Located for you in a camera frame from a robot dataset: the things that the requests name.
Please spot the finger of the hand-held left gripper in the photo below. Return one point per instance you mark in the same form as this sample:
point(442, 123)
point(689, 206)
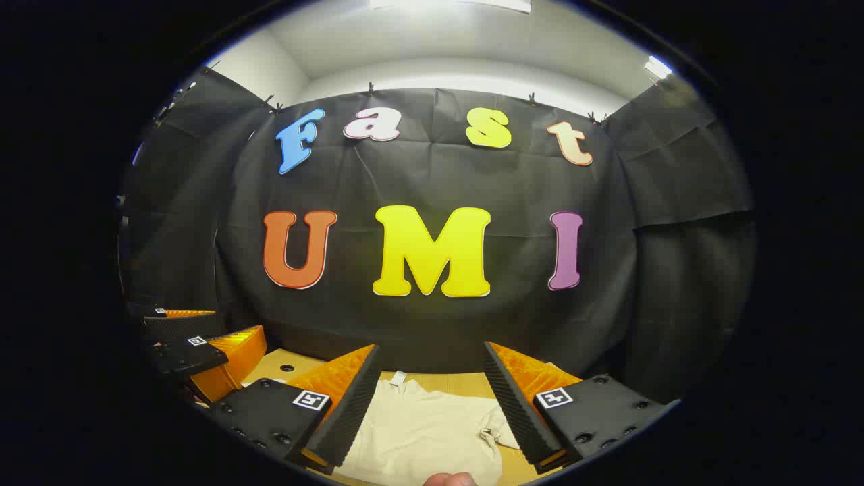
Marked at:
point(189, 356)
point(179, 327)

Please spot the ceiling light panel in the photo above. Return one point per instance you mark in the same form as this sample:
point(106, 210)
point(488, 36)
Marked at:
point(657, 67)
point(445, 4)

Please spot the cream sweatshirt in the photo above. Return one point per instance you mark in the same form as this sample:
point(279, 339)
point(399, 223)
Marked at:
point(425, 432)

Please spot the black backdrop cloth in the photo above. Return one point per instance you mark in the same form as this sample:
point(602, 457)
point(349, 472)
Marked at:
point(405, 182)

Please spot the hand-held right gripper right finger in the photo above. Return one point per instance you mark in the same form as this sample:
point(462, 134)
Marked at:
point(520, 418)

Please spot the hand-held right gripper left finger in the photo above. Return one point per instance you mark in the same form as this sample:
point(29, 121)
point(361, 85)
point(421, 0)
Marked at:
point(347, 418)

